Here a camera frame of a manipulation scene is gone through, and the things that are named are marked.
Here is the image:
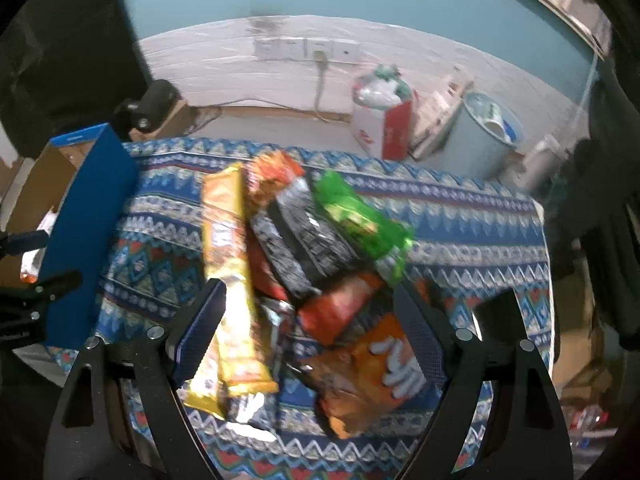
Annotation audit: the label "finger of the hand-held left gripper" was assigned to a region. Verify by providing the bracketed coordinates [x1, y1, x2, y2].
[0, 269, 85, 312]
[0, 230, 51, 259]

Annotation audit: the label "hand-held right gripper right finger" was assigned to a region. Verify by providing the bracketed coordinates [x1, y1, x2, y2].
[393, 281, 577, 480]

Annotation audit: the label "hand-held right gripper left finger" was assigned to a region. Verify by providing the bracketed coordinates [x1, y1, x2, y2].
[46, 278, 229, 480]

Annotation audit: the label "orange chip bag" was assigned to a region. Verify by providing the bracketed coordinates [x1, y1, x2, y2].
[300, 312, 442, 442]

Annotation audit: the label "small yellow snack packet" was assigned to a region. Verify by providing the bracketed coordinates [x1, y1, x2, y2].
[182, 332, 227, 419]

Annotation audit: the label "dark red snack packet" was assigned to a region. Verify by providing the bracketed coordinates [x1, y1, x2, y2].
[247, 234, 292, 302]

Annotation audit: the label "orange-red snack packet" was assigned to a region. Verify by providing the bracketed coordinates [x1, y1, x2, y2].
[297, 270, 387, 347]

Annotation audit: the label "long yellow orange snack packet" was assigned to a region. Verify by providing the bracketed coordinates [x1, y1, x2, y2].
[200, 162, 279, 397]

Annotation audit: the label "black snack packet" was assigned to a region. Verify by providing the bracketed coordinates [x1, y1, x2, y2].
[272, 177, 362, 287]
[249, 204, 323, 302]

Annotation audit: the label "green snack packet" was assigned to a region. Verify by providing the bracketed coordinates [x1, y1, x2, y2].
[312, 170, 417, 287]

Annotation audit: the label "orange patterned snack packet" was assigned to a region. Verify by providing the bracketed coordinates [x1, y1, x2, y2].
[244, 150, 307, 206]

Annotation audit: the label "blue patterned tablecloth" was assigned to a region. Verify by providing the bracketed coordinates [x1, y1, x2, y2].
[50, 135, 554, 480]

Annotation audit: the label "black device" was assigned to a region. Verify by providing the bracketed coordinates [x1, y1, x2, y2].
[112, 80, 182, 142]

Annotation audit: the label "dark cloth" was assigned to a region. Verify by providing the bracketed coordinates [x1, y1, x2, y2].
[0, 0, 152, 157]

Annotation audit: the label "brown cardboard box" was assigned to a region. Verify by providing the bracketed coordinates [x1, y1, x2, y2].
[127, 97, 192, 142]

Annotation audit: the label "light blue bucket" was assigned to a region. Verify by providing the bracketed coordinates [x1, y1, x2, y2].
[442, 90, 526, 182]

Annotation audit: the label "red white cardboard box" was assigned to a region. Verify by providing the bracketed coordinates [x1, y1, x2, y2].
[352, 94, 417, 162]

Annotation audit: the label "white cup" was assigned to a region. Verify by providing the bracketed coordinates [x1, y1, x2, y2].
[482, 114, 514, 142]

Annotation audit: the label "white red paper packs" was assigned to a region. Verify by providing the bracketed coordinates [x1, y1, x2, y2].
[410, 67, 474, 157]

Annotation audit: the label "dark hanging clothing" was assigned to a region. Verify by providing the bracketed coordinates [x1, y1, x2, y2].
[549, 60, 640, 352]

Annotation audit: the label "clear green plastic bag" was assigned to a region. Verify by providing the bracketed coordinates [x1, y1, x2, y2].
[352, 64, 414, 111]

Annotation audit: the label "white power cable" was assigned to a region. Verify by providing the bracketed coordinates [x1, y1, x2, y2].
[312, 52, 352, 124]

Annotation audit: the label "white wall socket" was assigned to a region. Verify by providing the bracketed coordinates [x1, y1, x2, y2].
[280, 36, 307, 60]
[253, 36, 281, 60]
[332, 41, 361, 66]
[306, 38, 334, 64]

